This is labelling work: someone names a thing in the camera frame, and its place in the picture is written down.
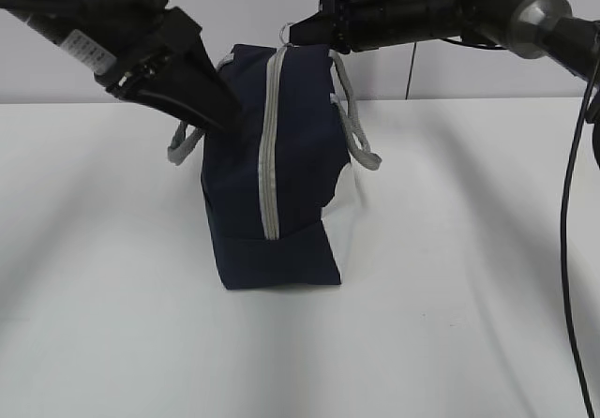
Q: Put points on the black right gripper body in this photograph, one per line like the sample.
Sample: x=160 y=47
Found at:
x=325 y=27

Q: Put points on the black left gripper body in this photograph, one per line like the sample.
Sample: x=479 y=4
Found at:
x=163 y=53

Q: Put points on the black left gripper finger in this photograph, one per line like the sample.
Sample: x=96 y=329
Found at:
x=198 y=105
x=195 y=67

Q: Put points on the navy insulated lunch bag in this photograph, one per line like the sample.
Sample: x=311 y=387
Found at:
x=281 y=195

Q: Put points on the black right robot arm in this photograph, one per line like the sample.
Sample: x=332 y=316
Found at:
x=530 y=29

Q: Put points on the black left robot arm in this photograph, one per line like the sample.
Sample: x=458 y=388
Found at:
x=84 y=29

